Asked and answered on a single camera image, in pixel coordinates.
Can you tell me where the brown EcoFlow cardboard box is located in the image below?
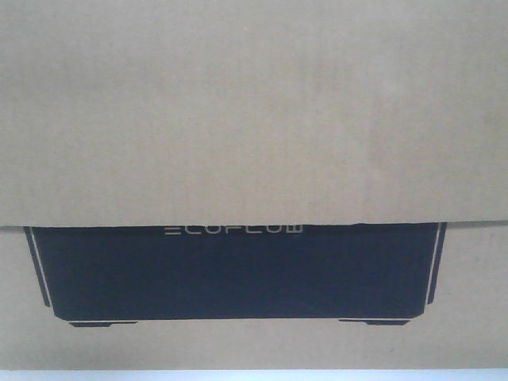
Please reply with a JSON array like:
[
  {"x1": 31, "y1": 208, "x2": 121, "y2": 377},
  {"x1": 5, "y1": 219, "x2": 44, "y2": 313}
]
[{"x1": 1, "y1": 1, "x2": 507, "y2": 369}]

